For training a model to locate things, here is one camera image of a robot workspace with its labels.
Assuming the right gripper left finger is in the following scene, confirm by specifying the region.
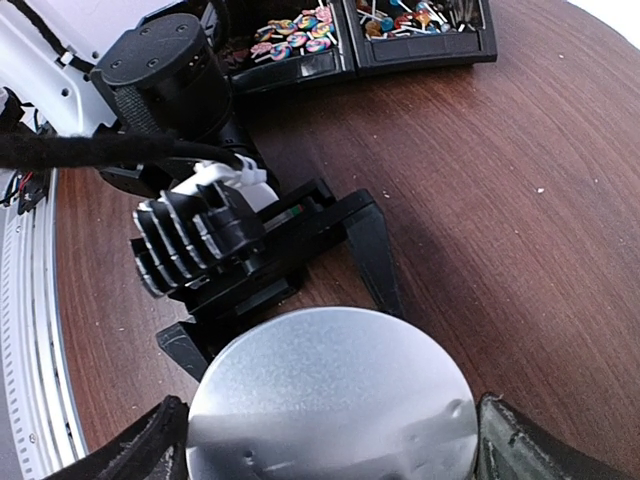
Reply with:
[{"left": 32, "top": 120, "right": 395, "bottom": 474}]
[{"left": 49, "top": 395, "right": 189, "bottom": 480}]

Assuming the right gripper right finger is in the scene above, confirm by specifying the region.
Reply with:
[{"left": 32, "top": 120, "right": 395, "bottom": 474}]
[{"left": 474, "top": 393, "right": 631, "bottom": 480}]

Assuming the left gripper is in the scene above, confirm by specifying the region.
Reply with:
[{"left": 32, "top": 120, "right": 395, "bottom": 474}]
[{"left": 156, "top": 179, "right": 405, "bottom": 383}]

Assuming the black three-compartment candy tray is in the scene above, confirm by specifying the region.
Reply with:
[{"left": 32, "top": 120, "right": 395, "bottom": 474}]
[{"left": 218, "top": 1, "right": 498, "bottom": 94}]

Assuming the pile of swirl lollipops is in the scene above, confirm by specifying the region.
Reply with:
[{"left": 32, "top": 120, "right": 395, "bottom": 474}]
[{"left": 249, "top": 1, "right": 339, "bottom": 64}]

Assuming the pile of stick candies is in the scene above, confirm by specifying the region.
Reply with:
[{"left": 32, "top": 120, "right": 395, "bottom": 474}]
[{"left": 354, "top": 0, "right": 485, "bottom": 41}]

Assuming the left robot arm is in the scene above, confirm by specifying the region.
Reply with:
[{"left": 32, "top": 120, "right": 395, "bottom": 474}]
[{"left": 1, "top": 1, "right": 403, "bottom": 379}]

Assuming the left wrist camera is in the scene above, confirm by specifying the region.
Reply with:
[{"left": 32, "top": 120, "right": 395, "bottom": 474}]
[{"left": 131, "top": 153, "right": 278, "bottom": 298}]

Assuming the front aluminium rail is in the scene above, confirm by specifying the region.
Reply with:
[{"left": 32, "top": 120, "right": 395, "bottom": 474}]
[{"left": 1, "top": 173, "right": 88, "bottom": 479}]

